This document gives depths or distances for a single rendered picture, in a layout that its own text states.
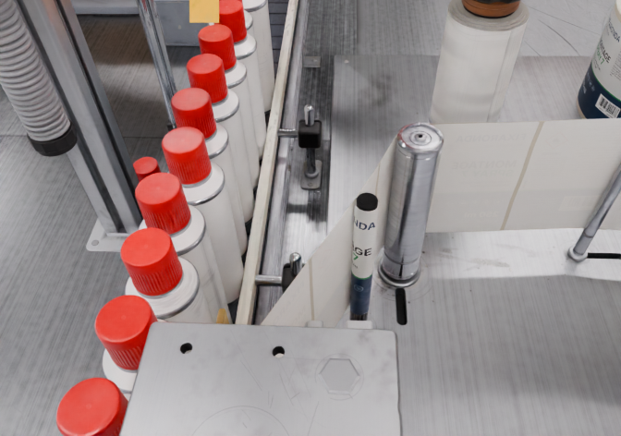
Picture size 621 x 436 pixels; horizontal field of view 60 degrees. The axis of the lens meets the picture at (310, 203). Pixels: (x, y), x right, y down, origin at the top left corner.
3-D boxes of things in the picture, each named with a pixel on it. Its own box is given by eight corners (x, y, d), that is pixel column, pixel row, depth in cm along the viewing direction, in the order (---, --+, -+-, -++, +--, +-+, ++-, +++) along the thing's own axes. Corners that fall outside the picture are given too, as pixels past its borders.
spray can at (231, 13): (273, 162, 69) (256, 14, 54) (233, 170, 68) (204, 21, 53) (264, 137, 73) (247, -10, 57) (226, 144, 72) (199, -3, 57)
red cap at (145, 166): (137, 176, 75) (130, 159, 73) (161, 170, 76) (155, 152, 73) (140, 193, 73) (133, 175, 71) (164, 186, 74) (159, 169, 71)
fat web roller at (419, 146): (422, 288, 56) (452, 155, 42) (378, 287, 56) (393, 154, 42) (419, 253, 59) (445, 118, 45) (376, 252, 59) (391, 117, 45)
